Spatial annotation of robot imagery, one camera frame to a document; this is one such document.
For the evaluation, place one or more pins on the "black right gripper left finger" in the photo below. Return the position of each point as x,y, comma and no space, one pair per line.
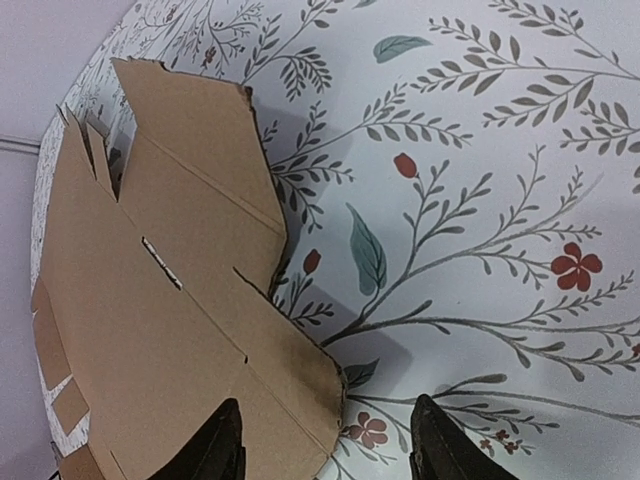
216,451

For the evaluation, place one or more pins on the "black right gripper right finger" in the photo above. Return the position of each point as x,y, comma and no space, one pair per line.
441,450

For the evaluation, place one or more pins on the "brown cardboard box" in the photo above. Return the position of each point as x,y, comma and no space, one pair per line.
151,307

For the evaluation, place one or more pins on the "floral patterned table mat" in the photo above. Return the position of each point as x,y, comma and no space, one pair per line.
461,181

